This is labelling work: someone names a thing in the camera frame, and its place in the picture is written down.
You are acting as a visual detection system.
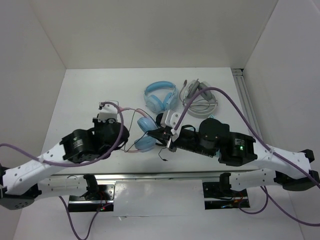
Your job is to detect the pink blue cat-ear headphones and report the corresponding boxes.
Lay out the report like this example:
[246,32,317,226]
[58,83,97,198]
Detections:
[120,107,158,154]

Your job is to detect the black headphone audio cable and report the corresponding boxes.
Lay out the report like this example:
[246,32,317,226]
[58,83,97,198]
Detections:
[123,107,198,162]

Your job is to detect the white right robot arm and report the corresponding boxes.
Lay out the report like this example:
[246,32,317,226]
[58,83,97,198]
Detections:
[147,118,320,196]

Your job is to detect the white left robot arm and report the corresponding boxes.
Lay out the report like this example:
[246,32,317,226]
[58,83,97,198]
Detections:
[0,120,130,210]

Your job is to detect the small black on-ear headphones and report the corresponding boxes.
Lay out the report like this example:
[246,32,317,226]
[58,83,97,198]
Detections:
[155,112,167,128]

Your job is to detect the white teal cat-ear headphones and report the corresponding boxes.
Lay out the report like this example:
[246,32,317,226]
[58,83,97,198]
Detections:
[207,114,217,120]

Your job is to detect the light blue over-ear headphones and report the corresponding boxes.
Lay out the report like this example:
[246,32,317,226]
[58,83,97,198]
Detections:
[143,81,179,114]

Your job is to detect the white grey gaming headset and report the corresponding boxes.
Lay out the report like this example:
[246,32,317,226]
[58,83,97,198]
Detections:
[179,79,218,119]

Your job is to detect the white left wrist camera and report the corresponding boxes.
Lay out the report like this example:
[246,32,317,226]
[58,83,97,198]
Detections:
[97,100,119,124]

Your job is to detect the aluminium front rail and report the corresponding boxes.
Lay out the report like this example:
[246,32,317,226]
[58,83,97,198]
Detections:
[47,170,261,181]

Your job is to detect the aluminium rail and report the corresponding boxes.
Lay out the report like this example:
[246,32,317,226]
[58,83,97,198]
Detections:
[47,170,261,181]
[231,68,259,134]

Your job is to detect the aluminium right side rail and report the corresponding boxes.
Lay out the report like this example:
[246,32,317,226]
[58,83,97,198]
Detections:
[231,68,259,134]

